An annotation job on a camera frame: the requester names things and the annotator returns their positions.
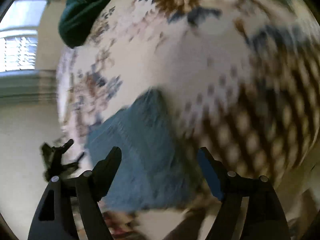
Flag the blue denim jeans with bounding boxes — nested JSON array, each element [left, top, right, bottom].
[[85, 89, 206, 212]]

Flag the black tripod-like stand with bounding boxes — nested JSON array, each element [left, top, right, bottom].
[[41, 139, 85, 182]]

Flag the grey striped curtain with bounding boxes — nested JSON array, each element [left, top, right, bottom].
[[1, 69, 57, 106]]

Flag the floral and checkered bed blanket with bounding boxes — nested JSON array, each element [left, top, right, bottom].
[[57, 0, 319, 188]]

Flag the bright barred window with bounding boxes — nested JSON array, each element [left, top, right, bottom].
[[0, 0, 48, 72]]

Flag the dark green cloth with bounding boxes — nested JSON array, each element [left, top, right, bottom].
[[58, 0, 110, 48]]

